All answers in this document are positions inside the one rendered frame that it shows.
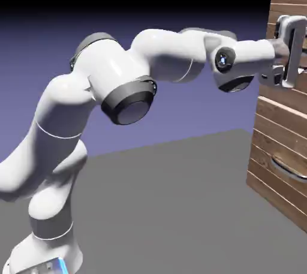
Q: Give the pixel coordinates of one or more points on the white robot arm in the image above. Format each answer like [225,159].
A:
[115,67]

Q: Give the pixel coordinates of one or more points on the wooden cabinet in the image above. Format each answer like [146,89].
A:
[275,139]

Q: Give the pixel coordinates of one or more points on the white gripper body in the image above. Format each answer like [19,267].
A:
[298,39]

